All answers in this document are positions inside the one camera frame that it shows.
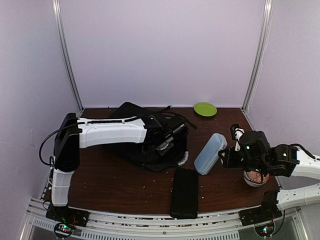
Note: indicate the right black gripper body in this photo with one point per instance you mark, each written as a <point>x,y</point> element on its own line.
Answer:
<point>233,163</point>

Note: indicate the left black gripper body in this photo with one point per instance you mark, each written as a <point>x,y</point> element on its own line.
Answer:
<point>164,147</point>

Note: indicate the light blue zipper case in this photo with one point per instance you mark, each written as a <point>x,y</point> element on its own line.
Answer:
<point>209,155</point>

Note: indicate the black student bag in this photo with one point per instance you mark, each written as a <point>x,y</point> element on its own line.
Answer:
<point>136,153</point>

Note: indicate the black case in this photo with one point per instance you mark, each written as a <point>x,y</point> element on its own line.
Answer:
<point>185,194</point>

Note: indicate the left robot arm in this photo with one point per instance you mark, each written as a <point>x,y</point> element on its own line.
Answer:
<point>75,134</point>

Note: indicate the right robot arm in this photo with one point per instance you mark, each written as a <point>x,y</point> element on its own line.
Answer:
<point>283,160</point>

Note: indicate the red patterned white bowl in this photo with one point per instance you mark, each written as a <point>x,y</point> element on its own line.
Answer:
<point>255,178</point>

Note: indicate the green plate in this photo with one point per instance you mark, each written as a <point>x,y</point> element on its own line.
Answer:
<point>205,109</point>

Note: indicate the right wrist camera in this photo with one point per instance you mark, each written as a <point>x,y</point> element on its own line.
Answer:
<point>250,145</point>

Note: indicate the front aluminium rail base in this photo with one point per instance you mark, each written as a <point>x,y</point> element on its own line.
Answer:
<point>103,225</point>

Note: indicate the right aluminium frame post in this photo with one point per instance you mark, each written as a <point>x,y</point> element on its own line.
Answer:
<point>261,48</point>

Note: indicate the aluminium frame post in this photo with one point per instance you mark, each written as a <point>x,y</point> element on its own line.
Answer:
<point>56,4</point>
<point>261,48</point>

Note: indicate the left aluminium frame post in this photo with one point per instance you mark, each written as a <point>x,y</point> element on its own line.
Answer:
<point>56,4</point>

